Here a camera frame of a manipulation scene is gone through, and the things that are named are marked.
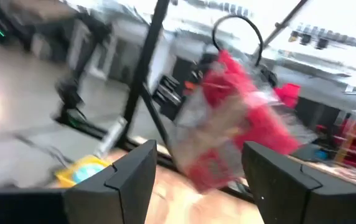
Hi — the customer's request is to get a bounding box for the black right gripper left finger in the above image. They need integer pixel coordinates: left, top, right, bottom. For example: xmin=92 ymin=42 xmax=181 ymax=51
xmin=0 ymin=139 xmax=158 ymax=224

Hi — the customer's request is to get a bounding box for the red popcorn packet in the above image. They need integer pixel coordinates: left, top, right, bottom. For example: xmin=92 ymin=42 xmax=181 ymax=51
xmin=170 ymin=49 xmax=302 ymax=194

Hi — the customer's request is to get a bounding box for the yellow plastic basket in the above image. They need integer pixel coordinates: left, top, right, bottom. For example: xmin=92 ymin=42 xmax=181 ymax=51
xmin=54 ymin=154 xmax=114 ymax=189

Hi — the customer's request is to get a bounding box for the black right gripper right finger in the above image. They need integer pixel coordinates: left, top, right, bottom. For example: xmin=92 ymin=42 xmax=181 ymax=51
xmin=241 ymin=141 xmax=356 ymax=224

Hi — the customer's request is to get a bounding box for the black aluminium table frame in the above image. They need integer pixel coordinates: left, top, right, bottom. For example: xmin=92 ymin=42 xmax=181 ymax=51
xmin=53 ymin=0 xmax=311 ymax=200

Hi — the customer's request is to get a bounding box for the silver aluminium bracket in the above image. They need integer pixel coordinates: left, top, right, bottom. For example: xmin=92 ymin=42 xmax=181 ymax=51
xmin=95 ymin=116 xmax=128 ymax=158

